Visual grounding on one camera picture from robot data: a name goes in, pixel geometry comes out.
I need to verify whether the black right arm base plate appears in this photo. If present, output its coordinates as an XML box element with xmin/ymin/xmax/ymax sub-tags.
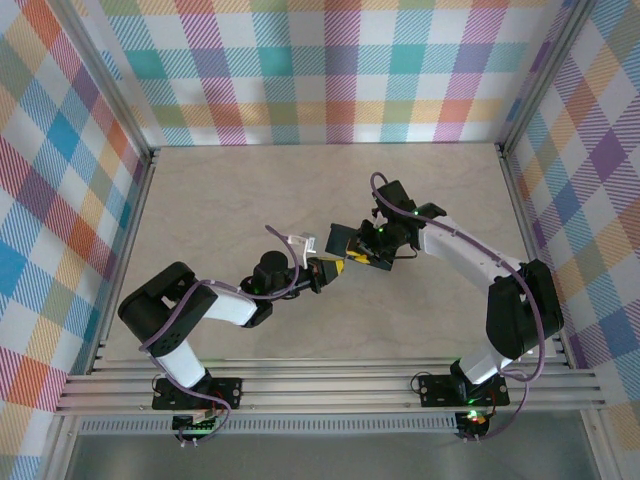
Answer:
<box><xmin>418</xmin><ymin>373</ymin><xmax>510</xmax><ymax>408</ymax></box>

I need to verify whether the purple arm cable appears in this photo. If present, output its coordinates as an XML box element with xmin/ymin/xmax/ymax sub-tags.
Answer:
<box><xmin>139</xmin><ymin>224</ymin><xmax>301</xmax><ymax>447</ymax></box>
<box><xmin>369</xmin><ymin>172</ymin><xmax>547</xmax><ymax>444</ymax></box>

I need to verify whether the starry night print tin box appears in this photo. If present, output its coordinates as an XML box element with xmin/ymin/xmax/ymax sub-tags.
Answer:
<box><xmin>324</xmin><ymin>223</ymin><xmax>394</xmax><ymax>274</ymax></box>

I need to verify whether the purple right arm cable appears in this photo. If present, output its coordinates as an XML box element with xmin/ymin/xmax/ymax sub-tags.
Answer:
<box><xmin>369</xmin><ymin>172</ymin><xmax>547</xmax><ymax>444</ymax></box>

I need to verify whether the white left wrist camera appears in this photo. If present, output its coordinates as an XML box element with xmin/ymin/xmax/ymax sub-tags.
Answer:
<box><xmin>288</xmin><ymin>233</ymin><xmax>318</xmax><ymax>269</ymax></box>

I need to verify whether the aluminium side rail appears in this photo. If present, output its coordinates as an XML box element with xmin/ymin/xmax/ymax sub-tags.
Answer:
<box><xmin>497</xmin><ymin>144</ymin><xmax>574</xmax><ymax>369</ymax></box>
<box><xmin>87</xmin><ymin>147</ymin><xmax>160</xmax><ymax>376</ymax></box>

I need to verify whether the aluminium frame post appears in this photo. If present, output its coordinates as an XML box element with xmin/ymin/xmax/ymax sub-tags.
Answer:
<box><xmin>499</xmin><ymin>0</ymin><xmax>599</xmax><ymax>156</ymax></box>
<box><xmin>58</xmin><ymin>0</ymin><xmax>160</xmax><ymax>169</ymax></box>

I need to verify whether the grey slotted cable duct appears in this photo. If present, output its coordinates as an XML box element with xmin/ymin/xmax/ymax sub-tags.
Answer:
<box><xmin>79</xmin><ymin>413</ymin><xmax>460</xmax><ymax>435</ymax></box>

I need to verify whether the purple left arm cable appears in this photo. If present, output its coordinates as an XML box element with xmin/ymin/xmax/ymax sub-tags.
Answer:
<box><xmin>139</xmin><ymin>224</ymin><xmax>301</xmax><ymax>447</ymax></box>

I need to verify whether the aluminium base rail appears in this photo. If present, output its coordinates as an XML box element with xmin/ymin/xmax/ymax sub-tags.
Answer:
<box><xmin>54</xmin><ymin>357</ymin><xmax>609</xmax><ymax>416</ymax></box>

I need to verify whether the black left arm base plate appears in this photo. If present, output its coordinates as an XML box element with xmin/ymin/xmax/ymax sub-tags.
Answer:
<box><xmin>152</xmin><ymin>377</ymin><xmax>244</xmax><ymax>412</ymax></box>

